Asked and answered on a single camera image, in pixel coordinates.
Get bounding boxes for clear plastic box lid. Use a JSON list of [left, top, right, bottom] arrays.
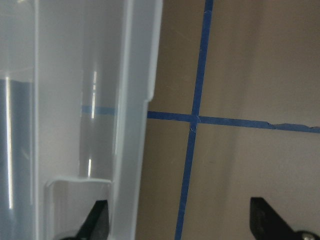
[[0, 0, 163, 240]]

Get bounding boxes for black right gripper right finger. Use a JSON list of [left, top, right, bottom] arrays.
[[249, 197, 320, 240]]

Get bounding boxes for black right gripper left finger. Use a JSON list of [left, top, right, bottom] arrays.
[[62, 199, 110, 240]]

